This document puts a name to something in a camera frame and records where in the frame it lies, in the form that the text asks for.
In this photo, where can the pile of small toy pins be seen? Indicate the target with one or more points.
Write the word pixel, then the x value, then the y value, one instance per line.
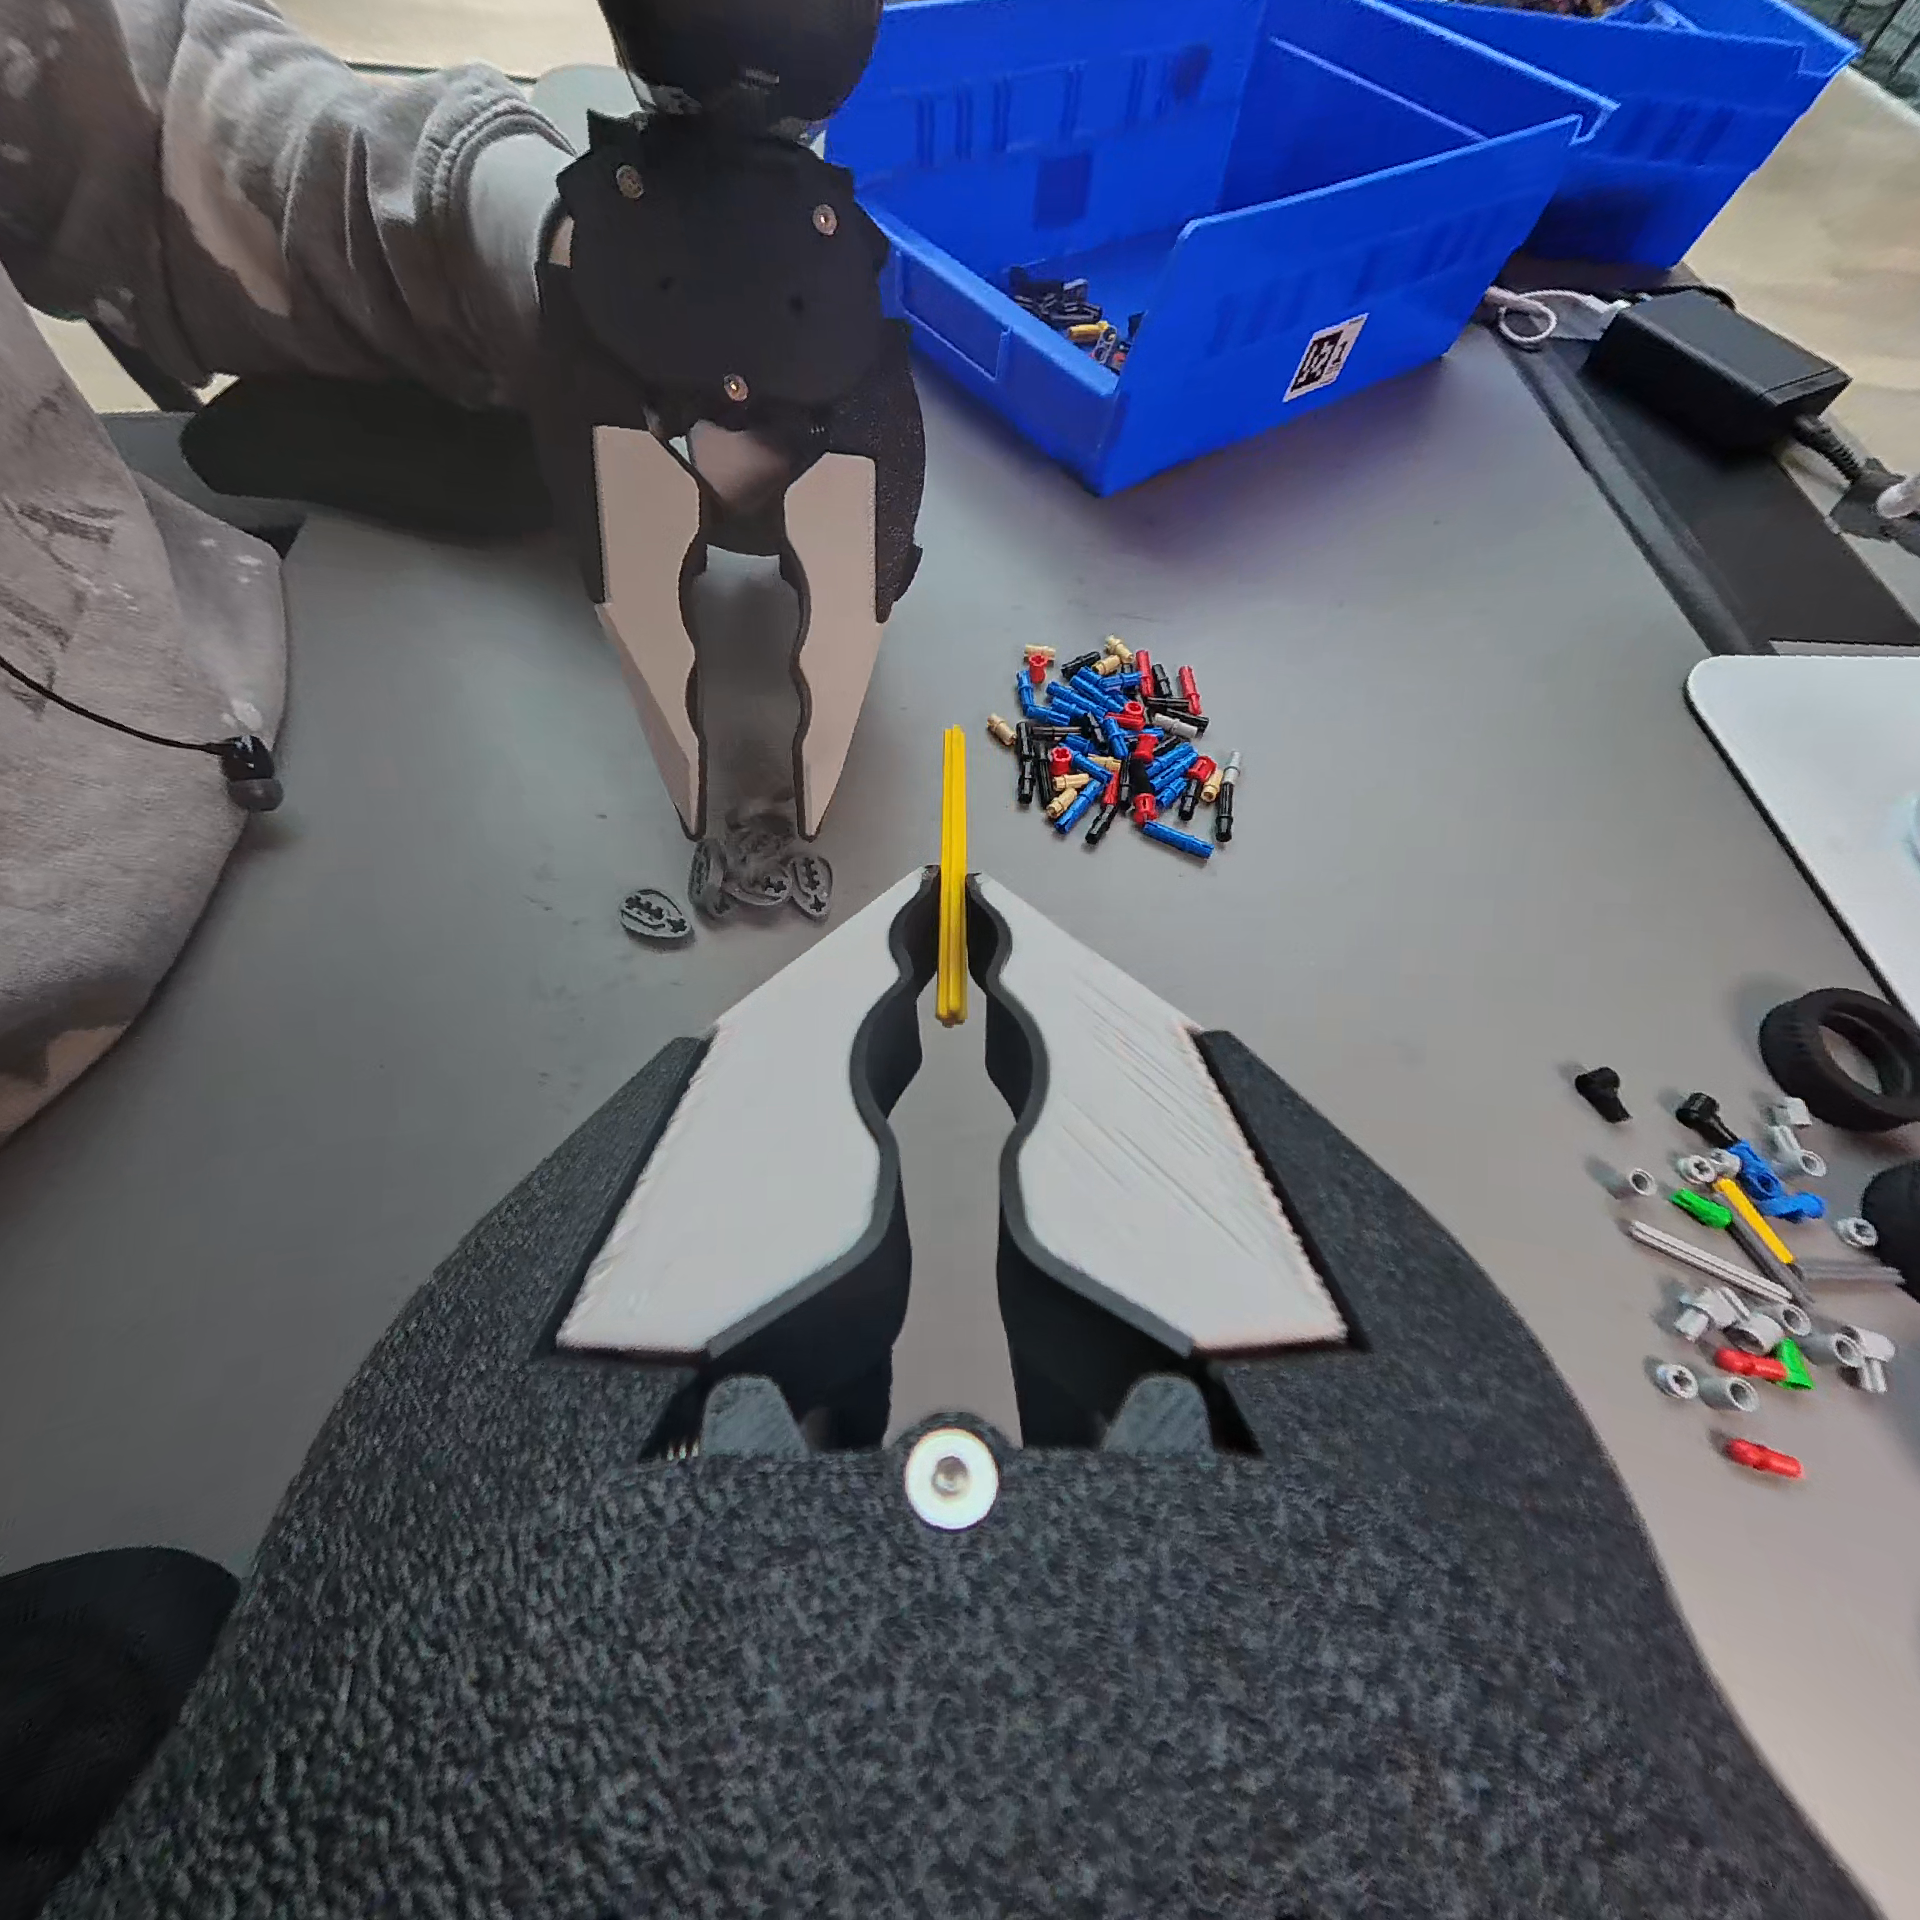
pixel 1118 753

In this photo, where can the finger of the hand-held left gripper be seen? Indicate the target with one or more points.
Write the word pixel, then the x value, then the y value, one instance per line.
pixel 637 566
pixel 839 601

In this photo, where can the black rubber toy tire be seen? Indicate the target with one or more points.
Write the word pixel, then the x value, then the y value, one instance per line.
pixel 1894 1213
pixel 1795 1068

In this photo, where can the person's left forearm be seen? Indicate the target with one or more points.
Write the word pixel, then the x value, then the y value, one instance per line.
pixel 300 191

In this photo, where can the blue plastic bin with label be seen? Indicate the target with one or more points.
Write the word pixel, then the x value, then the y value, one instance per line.
pixel 1355 300

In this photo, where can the black toy connector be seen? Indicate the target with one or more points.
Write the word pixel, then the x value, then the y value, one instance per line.
pixel 1700 1118
pixel 1605 1090

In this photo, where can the cluster of mixed toy parts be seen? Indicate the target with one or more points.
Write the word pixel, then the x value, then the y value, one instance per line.
pixel 1758 1287

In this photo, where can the black power adapter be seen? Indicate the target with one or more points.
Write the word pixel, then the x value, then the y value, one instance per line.
pixel 1709 369

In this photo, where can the person's grey sweatshirt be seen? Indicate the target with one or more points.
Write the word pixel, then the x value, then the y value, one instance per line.
pixel 118 826

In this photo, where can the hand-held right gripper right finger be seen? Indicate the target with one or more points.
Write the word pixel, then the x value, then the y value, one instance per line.
pixel 1152 1183

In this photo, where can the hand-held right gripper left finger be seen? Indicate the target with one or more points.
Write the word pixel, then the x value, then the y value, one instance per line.
pixel 735 1183

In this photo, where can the heap of dark toy parts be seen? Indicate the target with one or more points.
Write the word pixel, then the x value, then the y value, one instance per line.
pixel 1067 312

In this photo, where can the yellow toy axle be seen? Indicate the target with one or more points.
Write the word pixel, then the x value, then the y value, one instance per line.
pixel 957 838

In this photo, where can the grey desk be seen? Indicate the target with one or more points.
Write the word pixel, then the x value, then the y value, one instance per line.
pixel 1428 904

